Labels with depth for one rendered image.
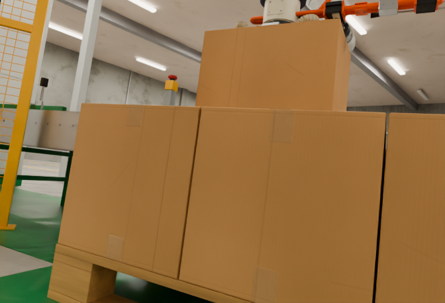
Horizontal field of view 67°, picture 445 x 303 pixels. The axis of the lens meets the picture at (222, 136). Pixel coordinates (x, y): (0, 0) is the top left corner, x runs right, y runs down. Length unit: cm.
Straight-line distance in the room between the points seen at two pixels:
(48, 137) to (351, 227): 154
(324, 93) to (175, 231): 80
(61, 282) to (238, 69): 101
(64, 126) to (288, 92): 108
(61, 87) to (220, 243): 1246
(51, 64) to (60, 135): 1127
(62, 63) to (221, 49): 1180
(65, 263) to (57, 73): 1217
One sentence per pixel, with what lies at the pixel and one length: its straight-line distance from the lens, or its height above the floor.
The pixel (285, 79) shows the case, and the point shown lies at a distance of 140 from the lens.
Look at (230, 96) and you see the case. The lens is 146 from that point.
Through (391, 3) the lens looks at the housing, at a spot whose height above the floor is 116.
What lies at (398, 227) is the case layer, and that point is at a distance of 68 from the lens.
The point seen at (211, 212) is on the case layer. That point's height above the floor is 31.
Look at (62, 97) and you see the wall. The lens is 1305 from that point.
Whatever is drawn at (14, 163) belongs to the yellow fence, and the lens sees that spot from 192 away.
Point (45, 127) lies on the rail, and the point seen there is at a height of 51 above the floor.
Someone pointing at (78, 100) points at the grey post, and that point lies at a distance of 483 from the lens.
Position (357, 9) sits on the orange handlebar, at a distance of 164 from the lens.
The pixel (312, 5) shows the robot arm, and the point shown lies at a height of 148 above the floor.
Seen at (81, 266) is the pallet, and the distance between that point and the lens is 102.
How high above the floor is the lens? 40
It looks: 6 degrees up
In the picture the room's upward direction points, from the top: 7 degrees clockwise
